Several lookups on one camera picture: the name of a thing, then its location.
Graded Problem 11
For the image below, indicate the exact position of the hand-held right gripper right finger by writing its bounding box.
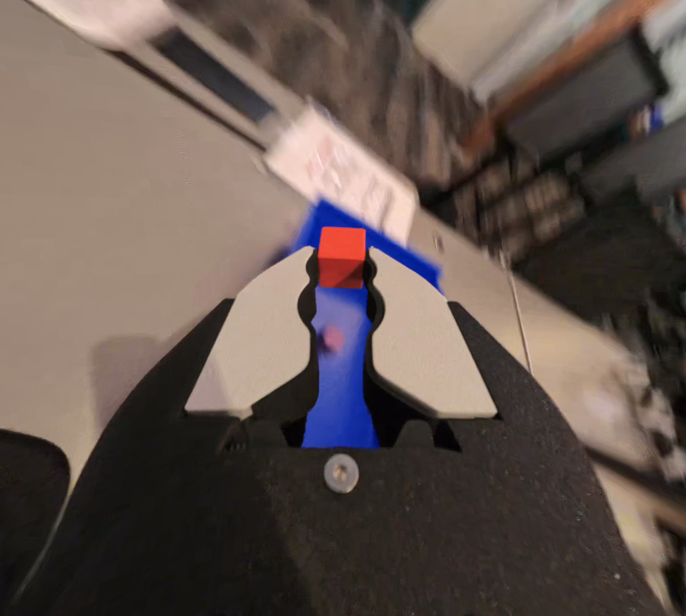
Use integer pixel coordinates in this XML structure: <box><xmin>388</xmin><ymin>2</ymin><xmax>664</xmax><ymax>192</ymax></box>
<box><xmin>363</xmin><ymin>246</ymin><xmax>498</xmax><ymax>448</ymax></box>

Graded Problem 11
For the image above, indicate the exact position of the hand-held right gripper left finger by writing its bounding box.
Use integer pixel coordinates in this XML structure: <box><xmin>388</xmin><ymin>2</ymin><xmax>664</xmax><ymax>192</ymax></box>
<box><xmin>185</xmin><ymin>245</ymin><xmax>320</xmax><ymax>448</ymax></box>

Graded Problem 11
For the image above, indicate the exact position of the blue plastic bin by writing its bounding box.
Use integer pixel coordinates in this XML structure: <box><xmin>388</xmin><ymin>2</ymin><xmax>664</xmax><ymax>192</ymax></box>
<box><xmin>273</xmin><ymin>198</ymin><xmax>446</xmax><ymax>450</ymax></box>

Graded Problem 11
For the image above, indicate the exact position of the red wooden cube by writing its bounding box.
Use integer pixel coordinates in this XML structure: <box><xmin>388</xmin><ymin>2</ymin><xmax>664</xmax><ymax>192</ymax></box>
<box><xmin>318</xmin><ymin>226</ymin><xmax>367</xmax><ymax>289</ymax></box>

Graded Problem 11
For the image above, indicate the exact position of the laminated paper sheet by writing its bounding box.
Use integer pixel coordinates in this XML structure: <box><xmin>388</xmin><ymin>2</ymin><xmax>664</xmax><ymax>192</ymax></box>
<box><xmin>265</xmin><ymin>107</ymin><xmax>420</xmax><ymax>247</ymax></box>

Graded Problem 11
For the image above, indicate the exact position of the black mesh chair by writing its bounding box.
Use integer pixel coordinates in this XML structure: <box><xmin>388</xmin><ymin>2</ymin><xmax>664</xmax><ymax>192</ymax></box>
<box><xmin>0</xmin><ymin>429</ymin><xmax>70</xmax><ymax>595</ymax></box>

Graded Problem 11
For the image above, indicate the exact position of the black desk flap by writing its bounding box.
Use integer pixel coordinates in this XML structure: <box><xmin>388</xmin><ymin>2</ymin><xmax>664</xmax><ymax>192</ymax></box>
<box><xmin>153</xmin><ymin>29</ymin><xmax>274</xmax><ymax>124</ymax></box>

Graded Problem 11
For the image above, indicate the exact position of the white cabinet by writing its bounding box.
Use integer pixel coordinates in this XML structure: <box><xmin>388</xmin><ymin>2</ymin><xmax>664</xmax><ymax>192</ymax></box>
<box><xmin>413</xmin><ymin>0</ymin><xmax>617</xmax><ymax>97</ymax></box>

